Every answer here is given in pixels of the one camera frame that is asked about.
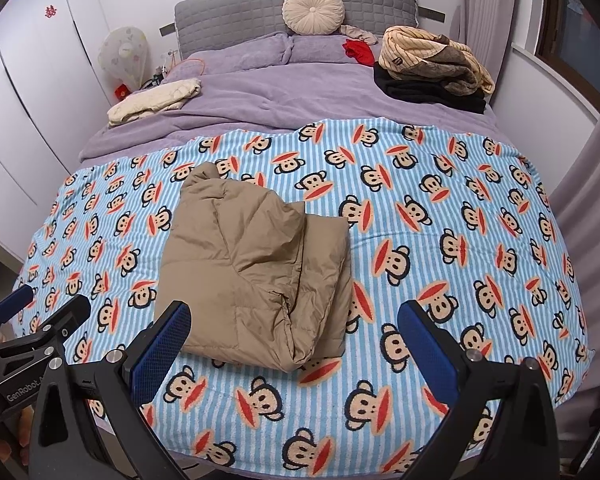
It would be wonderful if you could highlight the round cream cushion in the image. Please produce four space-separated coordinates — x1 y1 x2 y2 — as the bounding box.
282 0 346 37

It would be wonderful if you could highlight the purple duvet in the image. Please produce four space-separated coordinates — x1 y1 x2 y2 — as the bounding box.
77 57 499 164

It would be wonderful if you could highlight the lilac curtain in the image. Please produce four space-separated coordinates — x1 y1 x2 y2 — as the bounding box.
452 0 524 112
550 55 600 392

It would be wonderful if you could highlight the orange cable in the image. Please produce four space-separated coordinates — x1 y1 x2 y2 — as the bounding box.
166 56 207 80

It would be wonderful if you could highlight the purple pillow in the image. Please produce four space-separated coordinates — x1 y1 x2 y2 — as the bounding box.
287 35 381 64
182 32 294 74

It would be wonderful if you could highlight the cream striped garment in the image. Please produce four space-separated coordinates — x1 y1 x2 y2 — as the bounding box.
377 25 496 95

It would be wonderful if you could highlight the person's left hand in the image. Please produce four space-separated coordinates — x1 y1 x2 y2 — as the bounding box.
0 405 32 470

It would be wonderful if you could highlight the beige puffer jacket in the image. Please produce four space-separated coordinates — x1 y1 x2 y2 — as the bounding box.
160 161 354 374

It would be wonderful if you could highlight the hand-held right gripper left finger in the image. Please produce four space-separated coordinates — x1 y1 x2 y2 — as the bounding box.
28 300 193 480

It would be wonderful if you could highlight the dark framed window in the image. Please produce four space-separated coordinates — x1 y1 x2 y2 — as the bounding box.
535 0 600 114

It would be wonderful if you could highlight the cream folded jacket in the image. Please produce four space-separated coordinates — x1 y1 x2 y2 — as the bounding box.
106 78 203 128

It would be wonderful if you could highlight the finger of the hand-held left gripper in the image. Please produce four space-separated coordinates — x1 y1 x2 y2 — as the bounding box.
10 294 92 362
0 284 35 324

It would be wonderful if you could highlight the grey quilted headboard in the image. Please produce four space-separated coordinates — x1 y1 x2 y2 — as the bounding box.
160 0 452 62

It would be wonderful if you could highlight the monkey print striped blanket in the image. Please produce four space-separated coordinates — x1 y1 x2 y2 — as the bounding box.
10 117 597 479

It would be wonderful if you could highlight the white wardrobe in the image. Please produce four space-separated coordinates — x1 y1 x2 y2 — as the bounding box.
0 0 112 263

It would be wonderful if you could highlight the red cloth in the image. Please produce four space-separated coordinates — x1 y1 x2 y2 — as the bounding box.
342 39 379 69

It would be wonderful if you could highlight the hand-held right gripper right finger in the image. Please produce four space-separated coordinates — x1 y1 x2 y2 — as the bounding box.
397 300 563 480

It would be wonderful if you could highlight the grey-beige cloth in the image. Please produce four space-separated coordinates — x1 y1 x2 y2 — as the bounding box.
340 24 379 44

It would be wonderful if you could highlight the covered electric fan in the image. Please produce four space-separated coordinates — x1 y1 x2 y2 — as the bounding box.
98 27 150 94

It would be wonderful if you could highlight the brown fuzzy garment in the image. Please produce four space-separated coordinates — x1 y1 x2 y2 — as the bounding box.
394 34 482 96

